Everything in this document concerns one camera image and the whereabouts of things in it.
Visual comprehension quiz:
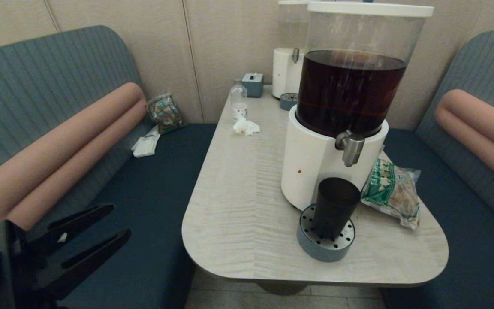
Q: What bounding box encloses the black plastic cup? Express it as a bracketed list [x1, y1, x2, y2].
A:
[313, 177, 361, 240]

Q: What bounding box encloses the teal upholstered booth bench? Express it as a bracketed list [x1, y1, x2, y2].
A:
[0, 25, 217, 309]
[380, 30, 494, 309]

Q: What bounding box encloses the white napkin pack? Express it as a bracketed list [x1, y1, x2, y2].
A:
[131, 125, 161, 158]

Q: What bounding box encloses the brown green snack bag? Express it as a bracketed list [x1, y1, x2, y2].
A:
[145, 91, 186, 134]

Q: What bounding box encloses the crumpled white tissue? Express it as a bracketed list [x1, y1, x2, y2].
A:
[233, 117, 260, 136]

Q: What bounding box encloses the clear plastic bottle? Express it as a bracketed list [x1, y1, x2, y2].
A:
[230, 79, 247, 119]

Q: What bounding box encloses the blue tissue box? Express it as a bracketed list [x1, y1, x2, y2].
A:
[241, 73, 264, 97]

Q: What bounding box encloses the blue perforated steel drip tray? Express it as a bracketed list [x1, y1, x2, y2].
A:
[296, 204, 355, 262]

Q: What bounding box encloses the large dark tea dispenser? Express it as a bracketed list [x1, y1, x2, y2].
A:
[280, 2, 434, 212]

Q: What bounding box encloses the small blue drip tray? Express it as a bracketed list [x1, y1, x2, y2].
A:
[280, 92, 298, 111]

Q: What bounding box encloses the rear white drink dispenser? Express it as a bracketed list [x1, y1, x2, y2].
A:
[272, 0, 310, 99]

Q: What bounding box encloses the green grain snack bag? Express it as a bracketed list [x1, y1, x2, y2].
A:
[361, 151, 422, 230]

